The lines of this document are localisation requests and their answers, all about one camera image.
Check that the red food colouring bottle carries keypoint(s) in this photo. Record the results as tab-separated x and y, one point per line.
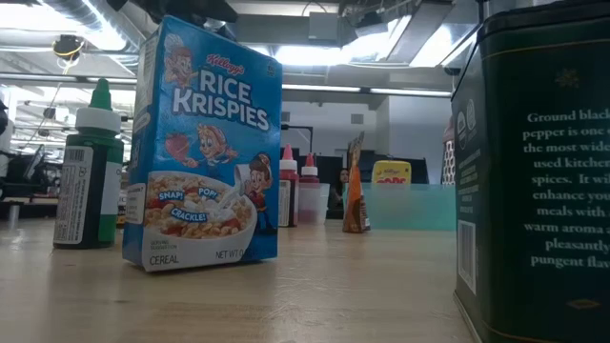
310	170

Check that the pink cap colouring bottle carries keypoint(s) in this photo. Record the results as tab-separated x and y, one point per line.
288	190

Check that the yellow Corn Pops box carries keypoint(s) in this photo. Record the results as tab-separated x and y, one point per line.
391	171

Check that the blue Rice Krispies box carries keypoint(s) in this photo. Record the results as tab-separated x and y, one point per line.
209	143

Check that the green food colouring bottle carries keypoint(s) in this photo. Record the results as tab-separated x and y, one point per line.
95	200

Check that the person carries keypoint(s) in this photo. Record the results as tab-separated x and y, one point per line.
343	178

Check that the clear plastic container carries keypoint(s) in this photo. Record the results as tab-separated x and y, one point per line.
317	202

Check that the orange brown snack packet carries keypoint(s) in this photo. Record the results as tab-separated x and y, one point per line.
356	200

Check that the green plastic tray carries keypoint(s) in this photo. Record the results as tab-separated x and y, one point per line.
410	207

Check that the dark ground pepper tin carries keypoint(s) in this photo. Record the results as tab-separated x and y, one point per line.
534	190

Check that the black hanging camera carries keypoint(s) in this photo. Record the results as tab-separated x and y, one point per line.
67	46

